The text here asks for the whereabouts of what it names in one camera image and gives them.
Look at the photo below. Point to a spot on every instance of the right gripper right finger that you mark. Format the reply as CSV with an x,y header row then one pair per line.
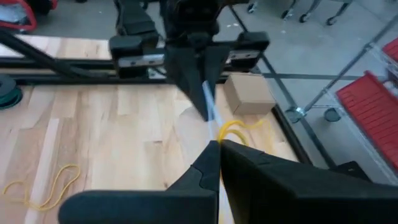
x,y
295,193

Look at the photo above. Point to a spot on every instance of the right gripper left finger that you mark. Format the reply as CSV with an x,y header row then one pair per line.
x,y
155,208

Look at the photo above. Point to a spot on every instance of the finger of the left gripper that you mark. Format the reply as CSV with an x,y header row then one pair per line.
x,y
186,74
217,65

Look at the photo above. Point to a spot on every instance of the clear plastic zip bag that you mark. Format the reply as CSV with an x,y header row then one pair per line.
x,y
211,105

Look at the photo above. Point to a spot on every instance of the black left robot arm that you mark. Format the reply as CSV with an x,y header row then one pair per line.
x,y
133,18

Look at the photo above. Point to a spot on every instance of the small cardboard box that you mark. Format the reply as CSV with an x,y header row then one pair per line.
x,y
248,93

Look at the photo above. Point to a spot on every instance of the cart caster wheel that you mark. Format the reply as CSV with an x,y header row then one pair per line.
x,y
331,115
293,114

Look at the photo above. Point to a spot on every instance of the red plastic bin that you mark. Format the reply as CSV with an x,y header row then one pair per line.
x,y
391,49
367,118

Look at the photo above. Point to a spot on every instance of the grey chair base with casters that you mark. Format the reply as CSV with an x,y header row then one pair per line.
x,y
311,7

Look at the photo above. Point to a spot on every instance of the red rimmed floor object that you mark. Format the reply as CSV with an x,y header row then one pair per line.
x,y
29,17

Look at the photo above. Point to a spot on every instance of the black tape roll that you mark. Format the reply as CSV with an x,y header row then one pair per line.
x,y
7,91

